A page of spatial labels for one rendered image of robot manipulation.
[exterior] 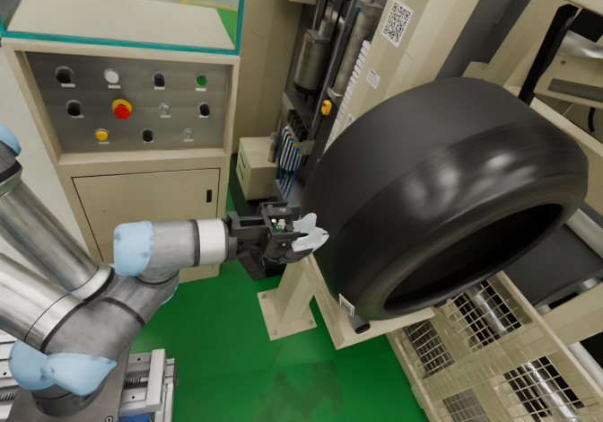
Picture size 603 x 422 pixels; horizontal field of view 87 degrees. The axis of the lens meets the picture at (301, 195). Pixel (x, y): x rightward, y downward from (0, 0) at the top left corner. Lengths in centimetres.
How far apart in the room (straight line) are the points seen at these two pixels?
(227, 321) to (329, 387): 60
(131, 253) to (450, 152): 49
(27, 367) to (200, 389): 100
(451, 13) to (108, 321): 83
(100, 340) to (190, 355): 124
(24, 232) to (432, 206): 72
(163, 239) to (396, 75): 60
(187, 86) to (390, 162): 73
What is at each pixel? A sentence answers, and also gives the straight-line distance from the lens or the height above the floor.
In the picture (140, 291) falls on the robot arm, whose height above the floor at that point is 119.
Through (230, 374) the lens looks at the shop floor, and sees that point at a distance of 175.
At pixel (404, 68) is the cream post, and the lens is 80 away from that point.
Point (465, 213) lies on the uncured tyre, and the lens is 55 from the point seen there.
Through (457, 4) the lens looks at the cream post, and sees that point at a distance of 81.
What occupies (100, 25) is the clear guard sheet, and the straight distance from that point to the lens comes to 101.
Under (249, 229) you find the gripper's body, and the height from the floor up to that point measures 129.
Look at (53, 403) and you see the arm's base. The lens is 98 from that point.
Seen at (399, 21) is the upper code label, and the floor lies 152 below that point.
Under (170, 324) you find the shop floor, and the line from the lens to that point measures 183.
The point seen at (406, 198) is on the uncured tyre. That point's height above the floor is 137.
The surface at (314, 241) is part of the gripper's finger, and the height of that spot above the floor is 123.
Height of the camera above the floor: 169
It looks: 44 degrees down
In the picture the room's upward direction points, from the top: 19 degrees clockwise
